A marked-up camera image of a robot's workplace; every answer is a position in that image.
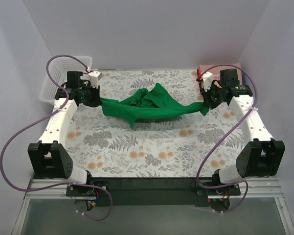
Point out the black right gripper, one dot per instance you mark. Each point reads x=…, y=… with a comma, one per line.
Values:
x=208, y=98

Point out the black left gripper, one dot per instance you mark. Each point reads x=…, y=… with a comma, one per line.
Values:
x=95, y=97

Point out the green t shirt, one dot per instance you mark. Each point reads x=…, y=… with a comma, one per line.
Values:
x=144, y=104

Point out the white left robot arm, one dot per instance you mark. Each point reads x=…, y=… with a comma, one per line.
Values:
x=48, y=156

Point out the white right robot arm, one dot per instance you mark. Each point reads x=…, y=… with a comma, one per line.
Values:
x=262, y=154

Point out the pink folded t shirt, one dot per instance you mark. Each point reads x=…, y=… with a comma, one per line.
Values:
x=216, y=71

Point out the red folded t shirt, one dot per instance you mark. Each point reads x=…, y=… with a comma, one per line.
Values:
x=199, y=80

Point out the white plastic basket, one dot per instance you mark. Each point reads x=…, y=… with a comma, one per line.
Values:
x=58, y=69

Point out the floral table mat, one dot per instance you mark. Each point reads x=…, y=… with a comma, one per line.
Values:
x=185, y=146

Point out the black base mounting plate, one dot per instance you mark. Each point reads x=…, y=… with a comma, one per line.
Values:
x=149, y=191

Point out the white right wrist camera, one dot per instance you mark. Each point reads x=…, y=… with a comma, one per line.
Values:
x=206, y=81

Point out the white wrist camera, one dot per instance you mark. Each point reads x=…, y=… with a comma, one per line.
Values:
x=93, y=77
x=206, y=81

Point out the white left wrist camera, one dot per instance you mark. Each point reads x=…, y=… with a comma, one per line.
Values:
x=93, y=77

